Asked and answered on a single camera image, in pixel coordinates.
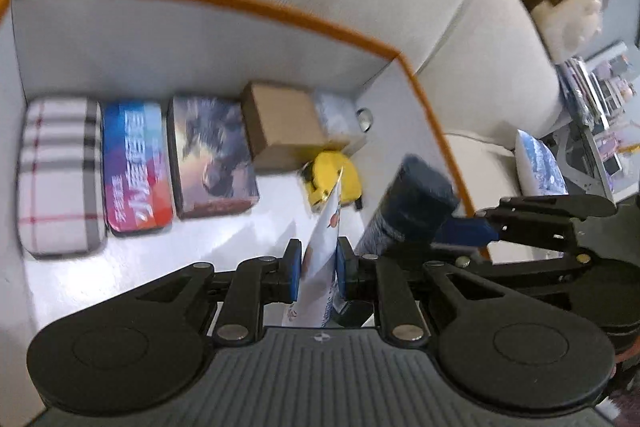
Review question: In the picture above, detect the dark blue cylindrical can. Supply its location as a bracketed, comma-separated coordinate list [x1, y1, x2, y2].
[354, 154, 461, 258]

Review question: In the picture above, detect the small brown cardboard box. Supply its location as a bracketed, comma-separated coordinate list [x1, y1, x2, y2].
[241, 80, 351, 172]

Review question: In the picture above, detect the stack of magazines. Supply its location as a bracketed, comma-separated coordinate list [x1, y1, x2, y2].
[556, 57, 611, 132]

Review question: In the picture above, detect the plaid rectangular case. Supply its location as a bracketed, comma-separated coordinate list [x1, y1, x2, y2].
[16, 96, 108, 258]

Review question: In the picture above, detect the white and brown plush toy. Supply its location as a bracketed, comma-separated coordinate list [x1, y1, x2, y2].
[522, 0, 611, 62]

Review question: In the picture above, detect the white metal rack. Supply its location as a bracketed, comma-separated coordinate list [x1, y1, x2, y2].
[552, 122, 640, 202]

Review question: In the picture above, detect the blue and white patterned pillow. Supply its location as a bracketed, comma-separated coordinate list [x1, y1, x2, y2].
[515, 129, 571, 198]

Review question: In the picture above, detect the orange cardboard box white inside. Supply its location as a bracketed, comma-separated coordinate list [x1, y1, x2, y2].
[0, 0, 496, 427]

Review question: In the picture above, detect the white printed packet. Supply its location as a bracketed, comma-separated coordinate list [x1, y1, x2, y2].
[285, 167, 346, 328]

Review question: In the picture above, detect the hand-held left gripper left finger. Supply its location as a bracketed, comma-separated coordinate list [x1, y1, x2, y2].
[135, 238, 305, 348]

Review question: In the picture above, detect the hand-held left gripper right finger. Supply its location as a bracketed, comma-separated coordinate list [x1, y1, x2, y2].
[336, 237, 506, 343]

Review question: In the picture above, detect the dark painted picture tin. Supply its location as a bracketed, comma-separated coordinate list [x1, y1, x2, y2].
[166, 94, 261, 220]

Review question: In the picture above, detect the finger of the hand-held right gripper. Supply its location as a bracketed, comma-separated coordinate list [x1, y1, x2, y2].
[434, 193, 619, 254]
[452, 253, 597, 304]

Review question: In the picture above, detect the yellow tape measure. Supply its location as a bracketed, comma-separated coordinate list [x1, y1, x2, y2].
[299, 149, 363, 210]

